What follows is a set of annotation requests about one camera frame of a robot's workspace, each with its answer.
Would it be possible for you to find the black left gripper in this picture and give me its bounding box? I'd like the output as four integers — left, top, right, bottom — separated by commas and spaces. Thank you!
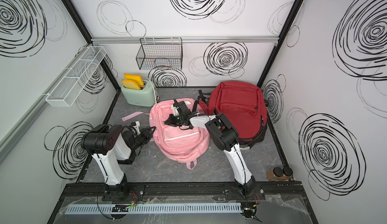
131, 127, 156, 152

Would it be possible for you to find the pink backpack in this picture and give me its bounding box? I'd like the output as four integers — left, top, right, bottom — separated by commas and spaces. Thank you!
121, 98, 211, 170

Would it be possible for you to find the red and black backpack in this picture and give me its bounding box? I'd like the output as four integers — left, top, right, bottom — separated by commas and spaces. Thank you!
239, 128, 267, 148

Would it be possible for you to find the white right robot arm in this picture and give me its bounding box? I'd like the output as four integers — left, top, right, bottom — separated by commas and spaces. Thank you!
164, 99, 256, 197

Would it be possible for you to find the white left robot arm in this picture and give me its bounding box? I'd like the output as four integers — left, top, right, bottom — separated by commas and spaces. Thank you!
81, 124, 156, 197

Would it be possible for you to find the mint green toaster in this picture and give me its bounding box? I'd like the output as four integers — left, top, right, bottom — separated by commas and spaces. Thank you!
121, 78, 159, 107

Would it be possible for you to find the rear toast slice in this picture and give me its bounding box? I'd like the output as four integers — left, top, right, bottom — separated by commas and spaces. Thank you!
124, 73, 145, 86

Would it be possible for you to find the toast slice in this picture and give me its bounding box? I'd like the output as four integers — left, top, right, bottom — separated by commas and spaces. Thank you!
124, 73, 145, 86
122, 79, 142, 90

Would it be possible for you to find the front toast slice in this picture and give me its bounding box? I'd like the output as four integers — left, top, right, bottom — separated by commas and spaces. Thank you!
122, 79, 142, 90

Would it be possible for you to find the brown jar black lid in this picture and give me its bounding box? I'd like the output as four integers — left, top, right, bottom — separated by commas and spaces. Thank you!
267, 167, 283, 181
282, 166, 293, 180

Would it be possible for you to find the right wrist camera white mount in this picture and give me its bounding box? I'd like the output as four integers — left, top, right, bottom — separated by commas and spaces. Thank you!
171, 103, 180, 116

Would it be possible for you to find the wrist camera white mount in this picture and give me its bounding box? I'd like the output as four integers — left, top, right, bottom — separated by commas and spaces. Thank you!
171, 103, 180, 116
131, 121, 141, 135

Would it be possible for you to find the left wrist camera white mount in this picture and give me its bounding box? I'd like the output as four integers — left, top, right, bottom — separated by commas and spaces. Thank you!
131, 121, 141, 135

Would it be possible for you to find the black wire basket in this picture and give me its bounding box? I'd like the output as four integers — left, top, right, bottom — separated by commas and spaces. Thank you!
136, 37, 183, 70

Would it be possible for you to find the white mesh wall shelf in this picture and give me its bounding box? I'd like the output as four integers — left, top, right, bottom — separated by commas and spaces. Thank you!
45, 45, 106, 108

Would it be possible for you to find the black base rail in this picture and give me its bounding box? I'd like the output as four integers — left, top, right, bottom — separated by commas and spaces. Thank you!
59, 181, 306, 202

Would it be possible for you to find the grey wall rail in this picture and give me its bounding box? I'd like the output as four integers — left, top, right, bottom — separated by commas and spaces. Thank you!
91, 36, 279, 44

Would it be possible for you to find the grey slotted cable duct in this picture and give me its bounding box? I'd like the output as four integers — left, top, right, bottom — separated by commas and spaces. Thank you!
64, 203, 242, 215

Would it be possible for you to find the black corner frame post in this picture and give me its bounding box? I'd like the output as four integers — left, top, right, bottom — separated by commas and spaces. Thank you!
257, 0, 304, 88

